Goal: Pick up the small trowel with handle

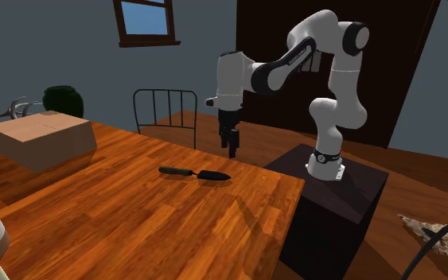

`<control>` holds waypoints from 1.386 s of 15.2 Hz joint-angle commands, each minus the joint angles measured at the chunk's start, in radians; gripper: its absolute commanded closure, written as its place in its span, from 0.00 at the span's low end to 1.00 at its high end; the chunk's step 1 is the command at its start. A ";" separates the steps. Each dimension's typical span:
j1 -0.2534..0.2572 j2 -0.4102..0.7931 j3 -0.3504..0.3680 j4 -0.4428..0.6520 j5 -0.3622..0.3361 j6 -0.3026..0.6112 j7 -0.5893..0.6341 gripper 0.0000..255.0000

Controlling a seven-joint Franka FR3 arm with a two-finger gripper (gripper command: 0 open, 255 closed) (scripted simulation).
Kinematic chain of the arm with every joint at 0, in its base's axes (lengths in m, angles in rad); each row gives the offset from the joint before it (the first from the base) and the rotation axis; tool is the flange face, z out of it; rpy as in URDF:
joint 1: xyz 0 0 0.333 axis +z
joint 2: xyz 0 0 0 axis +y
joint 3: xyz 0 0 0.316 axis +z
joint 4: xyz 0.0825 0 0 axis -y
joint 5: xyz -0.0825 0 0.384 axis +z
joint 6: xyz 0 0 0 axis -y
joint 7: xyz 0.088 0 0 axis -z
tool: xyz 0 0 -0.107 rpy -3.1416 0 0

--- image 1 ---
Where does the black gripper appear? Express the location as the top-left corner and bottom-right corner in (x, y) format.
(217, 108), (242, 160)

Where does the black garden trowel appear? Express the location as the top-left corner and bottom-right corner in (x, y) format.
(158, 165), (232, 182)

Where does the black metal chair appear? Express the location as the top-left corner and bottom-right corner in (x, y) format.
(132, 88), (199, 150)

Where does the dark robot stand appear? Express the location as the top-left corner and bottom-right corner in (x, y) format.
(263, 143), (390, 280)

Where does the dark framed window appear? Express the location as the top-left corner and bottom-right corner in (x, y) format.
(112, 0), (182, 49)

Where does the dark green vase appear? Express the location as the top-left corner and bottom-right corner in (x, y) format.
(42, 85), (85, 119)

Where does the brown cardboard box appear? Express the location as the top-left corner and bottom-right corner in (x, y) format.
(0, 110), (98, 173)

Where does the grey curved horn ornament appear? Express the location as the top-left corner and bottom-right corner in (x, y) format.
(0, 95), (45, 120)

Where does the speckled beige rug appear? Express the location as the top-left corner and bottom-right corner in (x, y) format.
(398, 214), (448, 267)

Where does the black curved chair frame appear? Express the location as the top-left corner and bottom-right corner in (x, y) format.
(400, 222), (448, 280)

